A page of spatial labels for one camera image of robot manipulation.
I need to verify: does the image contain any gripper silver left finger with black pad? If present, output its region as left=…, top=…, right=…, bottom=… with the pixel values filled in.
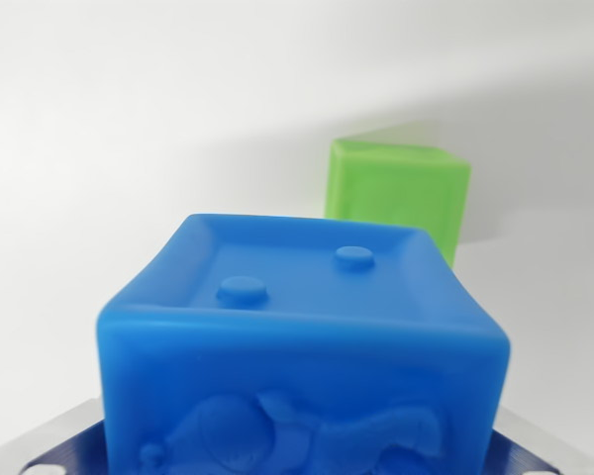
left=0, top=398, right=108, bottom=475

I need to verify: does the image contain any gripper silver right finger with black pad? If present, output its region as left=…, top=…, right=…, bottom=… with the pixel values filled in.
left=488, top=414, right=594, bottom=475

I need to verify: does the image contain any blue embossed rubber cube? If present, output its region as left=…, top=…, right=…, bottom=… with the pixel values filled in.
left=96, top=213, right=512, bottom=475

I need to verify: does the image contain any green rubber cube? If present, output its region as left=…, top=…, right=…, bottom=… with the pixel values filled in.
left=323, top=123, right=472, bottom=271

